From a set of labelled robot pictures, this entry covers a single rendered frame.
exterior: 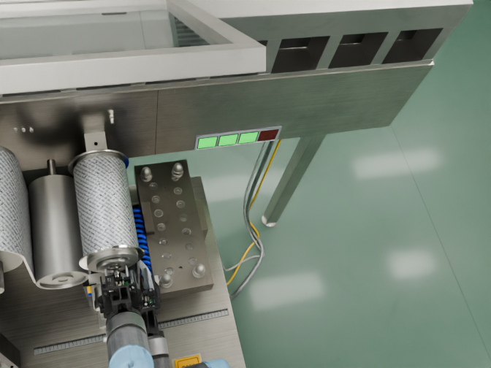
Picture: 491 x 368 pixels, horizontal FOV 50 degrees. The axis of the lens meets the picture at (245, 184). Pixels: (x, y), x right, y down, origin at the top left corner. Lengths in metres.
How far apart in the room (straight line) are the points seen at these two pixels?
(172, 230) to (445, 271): 1.80
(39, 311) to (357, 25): 1.13
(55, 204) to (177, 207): 0.38
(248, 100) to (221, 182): 1.45
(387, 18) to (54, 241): 0.92
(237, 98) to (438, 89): 2.41
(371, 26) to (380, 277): 1.74
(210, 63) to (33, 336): 1.15
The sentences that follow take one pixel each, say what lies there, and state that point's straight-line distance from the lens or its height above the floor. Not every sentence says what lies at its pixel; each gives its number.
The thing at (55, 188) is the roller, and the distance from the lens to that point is 1.38.
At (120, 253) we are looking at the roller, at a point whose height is 1.30.
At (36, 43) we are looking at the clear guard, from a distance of 0.78.
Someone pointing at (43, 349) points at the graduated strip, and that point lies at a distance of 1.60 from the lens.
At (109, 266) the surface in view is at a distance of 1.27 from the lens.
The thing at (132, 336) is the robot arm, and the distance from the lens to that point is 1.02.
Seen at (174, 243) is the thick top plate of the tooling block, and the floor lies 1.03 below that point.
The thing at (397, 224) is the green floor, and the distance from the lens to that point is 2.98.
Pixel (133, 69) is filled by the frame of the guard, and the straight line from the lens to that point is 0.60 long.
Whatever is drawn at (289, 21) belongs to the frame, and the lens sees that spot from 1.20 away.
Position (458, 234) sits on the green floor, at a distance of 3.13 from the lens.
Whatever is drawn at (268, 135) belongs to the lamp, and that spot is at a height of 1.19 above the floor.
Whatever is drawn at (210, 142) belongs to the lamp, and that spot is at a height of 1.18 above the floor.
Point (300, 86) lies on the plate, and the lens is 1.40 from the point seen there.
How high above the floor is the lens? 2.45
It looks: 61 degrees down
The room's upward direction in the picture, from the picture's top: 20 degrees clockwise
